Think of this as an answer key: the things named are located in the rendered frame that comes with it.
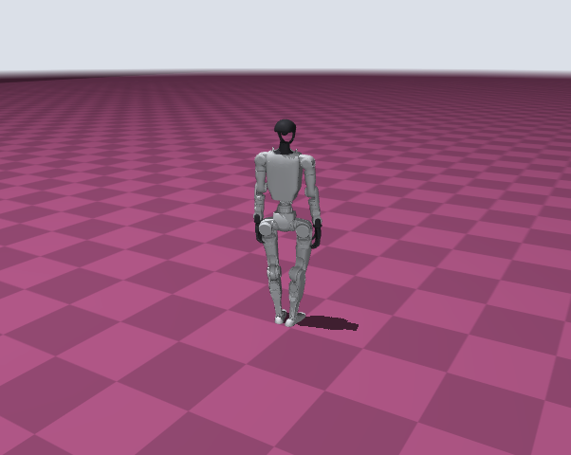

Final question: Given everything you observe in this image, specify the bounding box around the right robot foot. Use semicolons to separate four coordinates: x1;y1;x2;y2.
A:
285;312;305;327

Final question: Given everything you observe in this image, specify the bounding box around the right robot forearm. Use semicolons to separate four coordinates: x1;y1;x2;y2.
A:
308;187;322;225

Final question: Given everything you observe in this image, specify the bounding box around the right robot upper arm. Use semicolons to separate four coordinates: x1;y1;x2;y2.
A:
299;155;317;197

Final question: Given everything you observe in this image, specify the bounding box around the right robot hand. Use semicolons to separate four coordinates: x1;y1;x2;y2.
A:
311;218;322;248

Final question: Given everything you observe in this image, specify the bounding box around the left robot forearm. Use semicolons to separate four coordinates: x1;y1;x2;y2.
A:
253;182;265;220

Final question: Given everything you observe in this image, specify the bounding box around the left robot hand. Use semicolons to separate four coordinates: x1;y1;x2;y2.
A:
254;214;265;244

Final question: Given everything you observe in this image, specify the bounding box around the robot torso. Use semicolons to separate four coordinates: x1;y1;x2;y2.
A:
266;147;303;231

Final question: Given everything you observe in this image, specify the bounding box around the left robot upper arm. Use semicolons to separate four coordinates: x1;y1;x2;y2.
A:
254;152;268;192

